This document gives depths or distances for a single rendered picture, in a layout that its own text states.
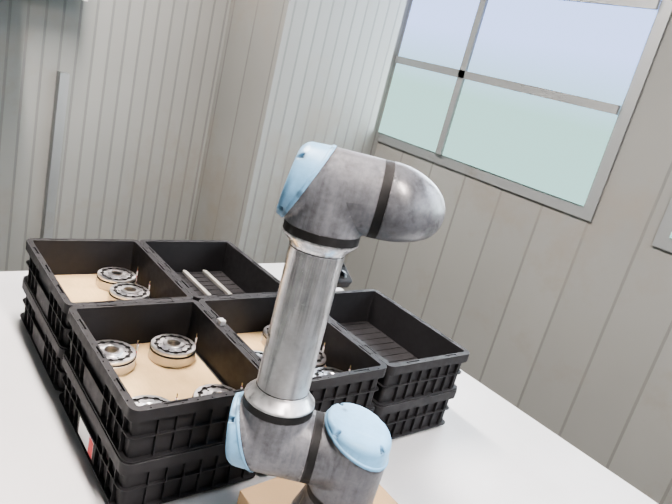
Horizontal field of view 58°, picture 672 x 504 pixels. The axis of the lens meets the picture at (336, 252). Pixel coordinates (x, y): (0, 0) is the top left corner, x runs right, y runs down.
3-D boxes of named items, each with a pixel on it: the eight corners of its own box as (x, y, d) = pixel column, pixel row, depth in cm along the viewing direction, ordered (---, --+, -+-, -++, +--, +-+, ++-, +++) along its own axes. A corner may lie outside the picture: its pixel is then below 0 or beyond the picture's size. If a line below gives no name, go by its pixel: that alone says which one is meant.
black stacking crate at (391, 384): (458, 392, 161) (471, 355, 157) (377, 411, 142) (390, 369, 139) (365, 323, 189) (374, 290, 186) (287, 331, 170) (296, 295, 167)
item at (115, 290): (156, 298, 159) (157, 296, 159) (120, 303, 152) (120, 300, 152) (138, 283, 166) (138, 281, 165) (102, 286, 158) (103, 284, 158)
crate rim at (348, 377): (387, 376, 139) (390, 367, 138) (279, 396, 120) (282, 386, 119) (294, 300, 167) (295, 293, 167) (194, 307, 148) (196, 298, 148)
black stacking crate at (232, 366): (268, 437, 123) (280, 388, 119) (122, 471, 104) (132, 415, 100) (187, 342, 151) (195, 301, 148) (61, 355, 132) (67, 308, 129)
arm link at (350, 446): (376, 520, 96) (400, 454, 92) (294, 501, 96) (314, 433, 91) (376, 469, 108) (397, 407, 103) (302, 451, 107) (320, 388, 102)
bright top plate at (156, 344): (202, 355, 138) (203, 352, 138) (160, 360, 131) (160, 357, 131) (184, 334, 145) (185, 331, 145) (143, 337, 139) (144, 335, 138)
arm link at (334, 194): (304, 501, 95) (398, 165, 81) (211, 479, 95) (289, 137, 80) (310, 456, 107) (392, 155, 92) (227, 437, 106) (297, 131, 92)
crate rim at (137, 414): (279, 396, 120) (281, 386, 119) (130, 424, 101) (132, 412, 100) (194, 307, 148) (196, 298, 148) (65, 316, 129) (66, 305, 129)
